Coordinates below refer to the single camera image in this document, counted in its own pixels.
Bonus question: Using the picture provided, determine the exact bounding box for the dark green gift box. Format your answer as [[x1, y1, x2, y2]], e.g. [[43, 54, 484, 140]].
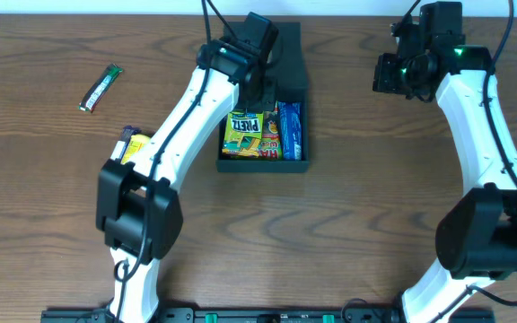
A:
[[216, 22, 310, 173]]

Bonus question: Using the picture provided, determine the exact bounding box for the blue cookie wrapper pack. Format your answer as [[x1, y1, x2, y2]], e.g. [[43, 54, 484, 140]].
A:
[[277, 101, 302, 161]]

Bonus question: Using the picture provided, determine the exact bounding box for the green Pretz snack box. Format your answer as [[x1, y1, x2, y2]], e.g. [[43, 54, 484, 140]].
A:
[[222, 111, 264, 158]]

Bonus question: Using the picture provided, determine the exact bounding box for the Haribo sour worms bag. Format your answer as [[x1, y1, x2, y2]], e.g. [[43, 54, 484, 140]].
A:
[[258, 104, 283, 161]]

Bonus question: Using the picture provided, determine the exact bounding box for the yellow Mentos candy bottle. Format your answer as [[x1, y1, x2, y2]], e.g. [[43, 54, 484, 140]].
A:
[[120, 134, 151, 164]]

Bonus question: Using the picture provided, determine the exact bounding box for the purple white candy bar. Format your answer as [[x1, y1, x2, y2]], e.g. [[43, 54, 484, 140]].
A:
[[110, 126, 141, 162]]

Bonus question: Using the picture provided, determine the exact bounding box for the green black candy bar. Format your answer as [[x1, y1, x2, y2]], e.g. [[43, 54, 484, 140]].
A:
[[78, 64, 124, 113]]

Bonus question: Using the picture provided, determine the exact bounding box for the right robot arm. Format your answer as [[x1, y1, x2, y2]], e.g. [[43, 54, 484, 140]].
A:
[[372, 45, 517, 322]]

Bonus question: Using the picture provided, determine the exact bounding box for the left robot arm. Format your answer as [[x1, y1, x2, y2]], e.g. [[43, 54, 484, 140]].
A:
[[95, 39, 273, 322]]

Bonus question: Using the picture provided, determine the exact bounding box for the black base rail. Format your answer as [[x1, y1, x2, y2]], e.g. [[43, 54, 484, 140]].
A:
[[40, 306, 495, 323]]

